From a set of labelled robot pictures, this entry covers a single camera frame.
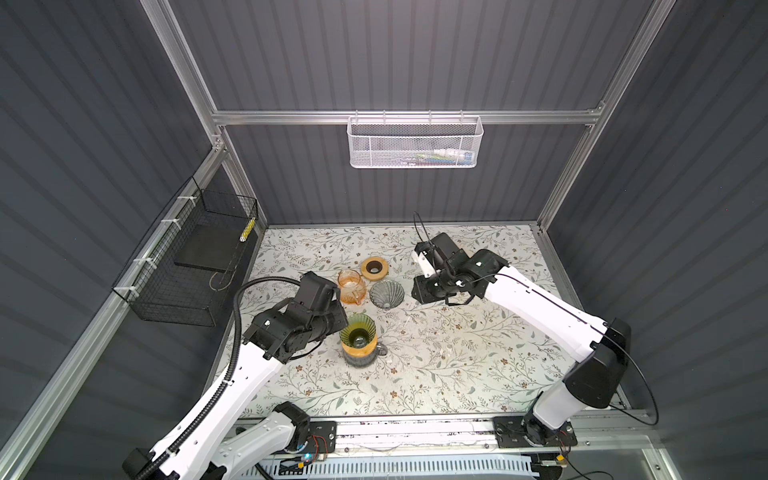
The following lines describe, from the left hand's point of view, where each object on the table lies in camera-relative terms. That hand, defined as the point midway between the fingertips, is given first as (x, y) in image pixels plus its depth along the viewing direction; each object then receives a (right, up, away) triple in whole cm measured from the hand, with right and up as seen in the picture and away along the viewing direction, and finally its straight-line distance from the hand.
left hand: (344, 314), depth 72 cm
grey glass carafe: (+4, -15, +11) cm, 19 cm away
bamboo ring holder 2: (+3, -11, +5) cm, 12 cm away
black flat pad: (-34, +17, +3) cm, 38 cm away
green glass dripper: (+3, -6, +8) cm, 11 cm away
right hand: (+18, +4, +5) cm, 19 cm away
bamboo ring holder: (+5, +10, +34) cm, 35 cm away
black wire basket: (-39, +10, 0) cm, 41 cm away
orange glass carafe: (-2, +4, +29) cm, 29 cm away
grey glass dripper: (+10, +2, +25) cm, 27 cm away
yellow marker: (-29, +21, +10) cm, 37 cm away
